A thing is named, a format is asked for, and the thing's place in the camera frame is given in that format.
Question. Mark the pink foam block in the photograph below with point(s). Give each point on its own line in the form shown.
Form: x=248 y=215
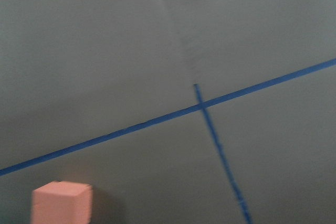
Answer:
x=62 y=202

